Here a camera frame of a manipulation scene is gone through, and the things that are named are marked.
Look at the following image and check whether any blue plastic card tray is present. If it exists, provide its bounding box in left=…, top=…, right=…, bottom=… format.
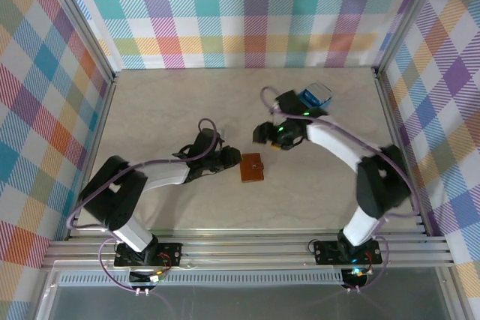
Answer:
left=298, top=82, right=334, bottom=108

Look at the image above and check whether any brown leather card holder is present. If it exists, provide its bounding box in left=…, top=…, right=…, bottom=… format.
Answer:
left=239, top=152, right=266, bottom=184

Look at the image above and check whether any stack of cards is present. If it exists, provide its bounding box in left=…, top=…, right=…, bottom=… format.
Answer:
left=307, top=82, right=333, bottom=102

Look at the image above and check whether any grey metal panel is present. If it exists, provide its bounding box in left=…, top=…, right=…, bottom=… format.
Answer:
left=35, top=267, right=468, bottom=320

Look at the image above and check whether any purple cable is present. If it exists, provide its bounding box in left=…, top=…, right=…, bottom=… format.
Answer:
left=65, top=117, right=220, bottom=295
left=260, top=86, right=420, bottom=295

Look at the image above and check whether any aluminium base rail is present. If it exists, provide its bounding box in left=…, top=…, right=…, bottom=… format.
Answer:
left=43, top=228, right=457, bottom=271

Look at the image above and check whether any aluminium side rail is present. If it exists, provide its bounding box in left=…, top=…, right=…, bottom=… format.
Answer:
left=65, top=72, right=121, bottom=242
left=372, top=68, right=431, bottom=237

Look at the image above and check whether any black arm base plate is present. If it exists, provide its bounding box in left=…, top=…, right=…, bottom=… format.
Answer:
left=313, top=239, right=383, bottom=265
left=113, top=241, right=184, bottom=268

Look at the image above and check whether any grey slotted cable duct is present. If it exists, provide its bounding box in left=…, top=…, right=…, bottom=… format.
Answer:
left=55, top=273, right=346, bottom=287

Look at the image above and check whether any aluminium frame post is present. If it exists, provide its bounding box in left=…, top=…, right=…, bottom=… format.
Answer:
left=35, top=0, right=120, bottom=87
left=370, top=0, right=453, bottom=79

